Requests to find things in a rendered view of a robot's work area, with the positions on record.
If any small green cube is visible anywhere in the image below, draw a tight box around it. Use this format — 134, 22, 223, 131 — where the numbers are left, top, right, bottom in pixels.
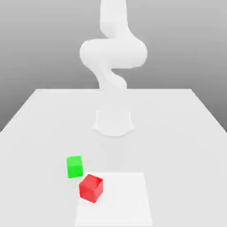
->
66, 155, 84, 179

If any small red cube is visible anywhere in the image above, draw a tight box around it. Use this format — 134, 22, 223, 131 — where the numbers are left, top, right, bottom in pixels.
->
78, 174, 104, 204

